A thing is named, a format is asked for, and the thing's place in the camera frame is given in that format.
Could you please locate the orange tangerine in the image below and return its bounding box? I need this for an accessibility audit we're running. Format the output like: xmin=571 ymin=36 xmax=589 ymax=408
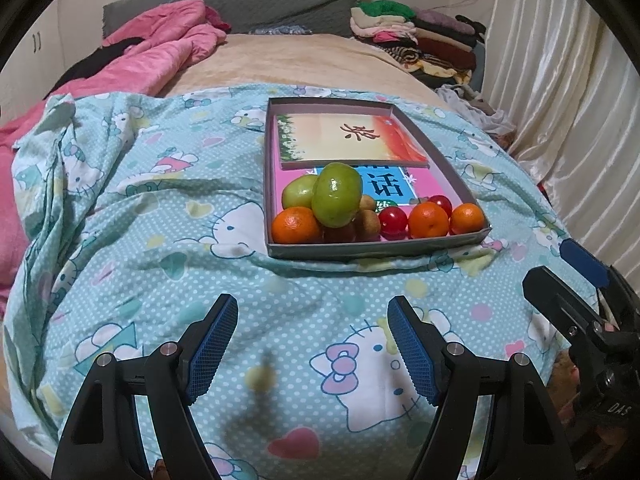
xmin=449 ymin=203 xmax=486 ymax=235
xmin=408 ymin=202 xmax=449 ymax=238
xmin=271 ymin=206 xmax=322 ymax=245

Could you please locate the cherry tomato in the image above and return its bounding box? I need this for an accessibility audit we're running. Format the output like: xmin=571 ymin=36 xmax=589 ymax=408
xmin=323 ymin=223 xmax=357 ymax=244
xmin=378 ymin=206 xmax=408 ymax=240
xmin=428 ymin=195 xmax=452 ymax=217

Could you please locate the brown longan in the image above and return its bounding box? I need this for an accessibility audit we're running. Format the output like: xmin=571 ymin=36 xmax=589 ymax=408
xmin=352 ymin=209 xmax=381 ymax=242
xmin=359 ymin=194 xmax=376 ymax=211

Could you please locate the green mango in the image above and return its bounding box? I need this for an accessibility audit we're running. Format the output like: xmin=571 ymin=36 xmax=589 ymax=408
xmin=281 ymin=174 xmax=318 ymax=209
xmin=311 ymin=162 xmax=362 ymax=229

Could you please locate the pink workbook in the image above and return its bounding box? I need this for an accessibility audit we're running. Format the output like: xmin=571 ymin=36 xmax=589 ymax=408
xmin=269 ymin=166 xmax=451 ymax=245

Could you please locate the cream curtain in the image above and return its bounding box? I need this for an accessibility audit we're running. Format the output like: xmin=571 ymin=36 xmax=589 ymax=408
xmin=483 ymin=0 xmax=639 ymax=282

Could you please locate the white crumpled cloth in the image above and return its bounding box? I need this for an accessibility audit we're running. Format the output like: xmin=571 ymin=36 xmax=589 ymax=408
xmin=435 ymin=84 xmax=516 ymax=145

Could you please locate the orange cream book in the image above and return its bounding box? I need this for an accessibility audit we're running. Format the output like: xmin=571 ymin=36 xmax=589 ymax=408
xmin=276 ymin=113 xmax=428 ymax=169

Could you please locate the pile of folded clothes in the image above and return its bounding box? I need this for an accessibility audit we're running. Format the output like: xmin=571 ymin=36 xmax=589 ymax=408
xmin=349 ymin=0 xmax=487 ymax=91

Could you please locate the beige bed blanket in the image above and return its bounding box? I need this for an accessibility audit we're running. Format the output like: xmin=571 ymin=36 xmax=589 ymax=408
xmin=160 ymin=34 xmax=449 ymax=110

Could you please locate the black garment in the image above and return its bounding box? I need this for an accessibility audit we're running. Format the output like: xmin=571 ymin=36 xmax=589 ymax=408
xmin=49 ymin=37 xmax=143 ymax=94

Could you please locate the white wardrobe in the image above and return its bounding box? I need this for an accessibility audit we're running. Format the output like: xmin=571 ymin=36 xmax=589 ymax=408
xmin=0 ymin=0 xmax=65 ymax=125

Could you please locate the pink quilt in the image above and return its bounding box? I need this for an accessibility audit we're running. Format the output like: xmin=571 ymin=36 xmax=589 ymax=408
xmin=1 ymin=0 xmax=231 ymax=308

